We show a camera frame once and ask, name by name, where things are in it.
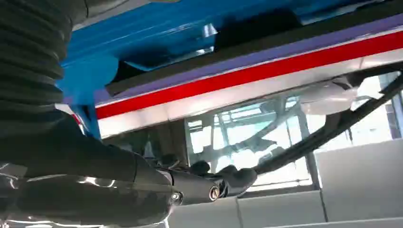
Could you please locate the glass window with frame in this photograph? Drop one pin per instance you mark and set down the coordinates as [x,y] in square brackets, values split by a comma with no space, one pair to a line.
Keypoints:
[252,138]

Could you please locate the red and purple striped board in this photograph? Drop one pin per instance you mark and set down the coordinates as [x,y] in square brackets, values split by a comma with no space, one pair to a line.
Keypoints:
[252,74]

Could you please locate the blue wheeled cart frame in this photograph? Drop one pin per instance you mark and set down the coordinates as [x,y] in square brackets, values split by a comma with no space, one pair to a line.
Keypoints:
[132,34]

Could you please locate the white partition panel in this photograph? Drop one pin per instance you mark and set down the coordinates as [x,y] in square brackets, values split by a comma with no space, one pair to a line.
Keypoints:
[352,185]

